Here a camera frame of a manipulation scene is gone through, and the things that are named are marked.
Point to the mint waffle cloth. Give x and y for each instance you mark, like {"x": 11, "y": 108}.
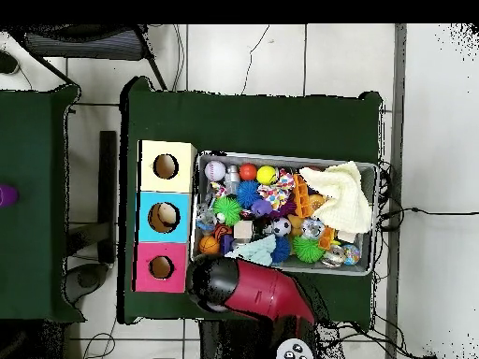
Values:
{"x": 258, "y": 252}

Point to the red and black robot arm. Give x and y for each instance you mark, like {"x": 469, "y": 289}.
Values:
{"x": 262, "y": 288}

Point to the wooden box with three holes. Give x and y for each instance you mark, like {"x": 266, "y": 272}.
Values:
{"x": 164, "y": 202}

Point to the silver mesh bin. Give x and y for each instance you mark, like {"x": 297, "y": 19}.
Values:
{"x": 329, "y": 271}

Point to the blue spiky ball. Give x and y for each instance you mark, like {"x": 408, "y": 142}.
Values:
{"x": 248, "y": 193}

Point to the green spiky ball with eyes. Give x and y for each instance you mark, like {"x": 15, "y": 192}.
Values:
{"x": 227, "y": 209}

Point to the orange smooth ball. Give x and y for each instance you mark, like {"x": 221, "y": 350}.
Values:
{"x": 247, "y": 171}

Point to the yellow smooth ball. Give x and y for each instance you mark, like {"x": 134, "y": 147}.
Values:
{"x": 267, "y": 175}

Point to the white baseball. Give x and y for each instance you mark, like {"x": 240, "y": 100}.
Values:
{"x": 215, "y": 171}

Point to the orange basketball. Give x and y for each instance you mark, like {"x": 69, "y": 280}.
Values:
{"x": 209, "y": 245}

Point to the dark green tablecloth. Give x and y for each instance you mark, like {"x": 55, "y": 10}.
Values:
{"x": 243, "y": 119}

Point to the cream waffle cloth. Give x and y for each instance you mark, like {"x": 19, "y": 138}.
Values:
{"x": 344, "y": 198}

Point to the green side table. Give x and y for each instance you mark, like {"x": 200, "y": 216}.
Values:
{"x": 30, "y": 205}

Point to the black chair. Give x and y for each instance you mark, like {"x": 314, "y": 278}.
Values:
{"x": 86, "y": 43}

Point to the purple object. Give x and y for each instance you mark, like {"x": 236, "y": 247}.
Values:
{"x": 7, "y": 195}

